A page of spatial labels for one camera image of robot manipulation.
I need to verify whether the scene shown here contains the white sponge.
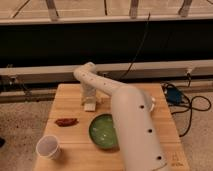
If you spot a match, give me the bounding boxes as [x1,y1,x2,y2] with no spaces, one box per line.
[84,103,96,112]

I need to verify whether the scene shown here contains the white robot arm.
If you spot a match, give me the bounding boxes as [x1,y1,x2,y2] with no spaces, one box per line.
[74,62,171,171]

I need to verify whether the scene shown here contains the green ceramic bowl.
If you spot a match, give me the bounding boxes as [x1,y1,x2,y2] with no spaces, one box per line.
[88,113,119,150]

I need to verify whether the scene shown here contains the wooden table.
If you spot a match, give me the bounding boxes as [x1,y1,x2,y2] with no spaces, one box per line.
[34,83,190,171]

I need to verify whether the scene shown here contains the brown red food piece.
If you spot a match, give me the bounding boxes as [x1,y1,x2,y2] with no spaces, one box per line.
[55,118,78,127]

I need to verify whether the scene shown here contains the white small carton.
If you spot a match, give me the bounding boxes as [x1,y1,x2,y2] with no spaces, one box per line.
[150,97,156,112]

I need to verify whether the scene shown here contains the white paper cup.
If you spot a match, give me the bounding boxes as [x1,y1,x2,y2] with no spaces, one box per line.
[36,135,61,160]

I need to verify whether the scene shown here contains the blue power box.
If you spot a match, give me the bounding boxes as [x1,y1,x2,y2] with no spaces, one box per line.
[166,88,182,104]

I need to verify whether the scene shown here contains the black hanging cable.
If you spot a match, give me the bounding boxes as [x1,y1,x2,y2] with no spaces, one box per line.
[118,13,152,81]

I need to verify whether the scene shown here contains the black cable on floor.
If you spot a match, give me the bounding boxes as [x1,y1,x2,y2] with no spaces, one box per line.
[161,81,213,138]

